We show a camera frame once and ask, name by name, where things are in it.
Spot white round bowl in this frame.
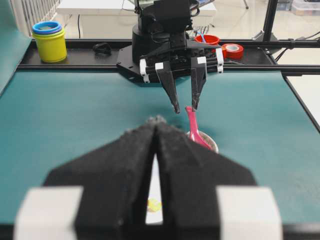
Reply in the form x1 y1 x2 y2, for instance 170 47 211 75
145 154 163 225

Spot small speckled beige dish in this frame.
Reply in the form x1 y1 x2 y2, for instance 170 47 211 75
198 131 219 154

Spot black aluminium frame rail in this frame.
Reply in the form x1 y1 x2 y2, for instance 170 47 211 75
17 0 320 77

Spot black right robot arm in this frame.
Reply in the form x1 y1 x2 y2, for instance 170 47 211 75
117 0 224 114

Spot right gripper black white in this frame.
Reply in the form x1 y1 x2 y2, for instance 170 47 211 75
139 40 224 114

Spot red plastic cup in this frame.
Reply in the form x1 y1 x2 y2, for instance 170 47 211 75
194 34 220 46

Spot red tape roll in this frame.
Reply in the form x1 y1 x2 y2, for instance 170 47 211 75
221 43 244 60

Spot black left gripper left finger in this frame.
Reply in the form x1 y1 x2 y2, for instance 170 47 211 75
13 115 157 240

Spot black binder clip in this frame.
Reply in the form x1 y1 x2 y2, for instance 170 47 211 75
92 42 112 56

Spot stacked yellow blue cups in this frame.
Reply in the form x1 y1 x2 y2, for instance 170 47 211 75
32 21 67 63

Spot pink ceramic spoon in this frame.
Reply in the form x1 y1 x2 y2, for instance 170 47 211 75
185 106 212 150

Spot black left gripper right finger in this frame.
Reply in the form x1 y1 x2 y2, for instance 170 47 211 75
155 121 283 240

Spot yellow hexagonal prism block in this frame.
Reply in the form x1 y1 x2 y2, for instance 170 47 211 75
147 198 162 213

